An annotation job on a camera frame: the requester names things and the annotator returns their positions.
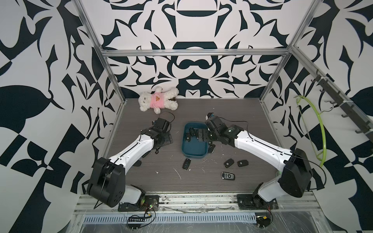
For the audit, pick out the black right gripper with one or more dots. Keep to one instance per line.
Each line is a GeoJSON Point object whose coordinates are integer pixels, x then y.
{"type": "Point", "coordinates": [204, 137]}

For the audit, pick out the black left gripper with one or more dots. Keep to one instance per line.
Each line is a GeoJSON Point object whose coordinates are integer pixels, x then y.
{"type": "Point", "coordinates": [168, 138]}

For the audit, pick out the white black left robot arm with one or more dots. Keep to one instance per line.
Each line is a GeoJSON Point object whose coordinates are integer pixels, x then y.
{"type": "Point", "coordinates": [107, 183]}

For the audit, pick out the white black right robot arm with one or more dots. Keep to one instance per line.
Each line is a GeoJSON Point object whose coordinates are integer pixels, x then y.
{"type": "Point", "coordinates": [294, 167]}

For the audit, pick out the black key beside box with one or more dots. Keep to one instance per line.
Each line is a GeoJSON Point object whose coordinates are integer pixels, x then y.
{"type": "Point", "coordinates": [211, 149]}

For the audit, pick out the teal plastic storage box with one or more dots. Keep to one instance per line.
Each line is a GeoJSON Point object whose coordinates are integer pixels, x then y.
{"type": "Point", "coordinates": [194, 148]}

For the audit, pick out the black key left of table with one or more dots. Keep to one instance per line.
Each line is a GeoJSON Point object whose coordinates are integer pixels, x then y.
{"type": "Point", "coordinates": [137, 163]}

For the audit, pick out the black key below box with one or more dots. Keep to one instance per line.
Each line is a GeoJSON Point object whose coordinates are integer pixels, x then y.
{"type": "Point", "coordinates": [186, 164]}

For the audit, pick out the silver black BMW key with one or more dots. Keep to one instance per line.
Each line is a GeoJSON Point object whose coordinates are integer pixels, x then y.
{"type": "Point", "coordinates": [228, 176]}

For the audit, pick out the white plush bear pink shirt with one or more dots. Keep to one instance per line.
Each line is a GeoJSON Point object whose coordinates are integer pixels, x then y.
{"type": "Point", "coordinates": [159, 100]}

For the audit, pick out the green curved tube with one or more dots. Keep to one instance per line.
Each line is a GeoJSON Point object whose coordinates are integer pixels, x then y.
{"type": "Point", "coordinates": [317, 138]}

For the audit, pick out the aluminium frame crossbar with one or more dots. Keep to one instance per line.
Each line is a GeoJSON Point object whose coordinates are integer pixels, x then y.
{"type": "Point", "coordinates": [193, 52]}

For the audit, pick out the black hook rail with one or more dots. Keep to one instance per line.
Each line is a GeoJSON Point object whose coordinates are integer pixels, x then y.
{"type": "Point", "coordinates": [350, 109]}

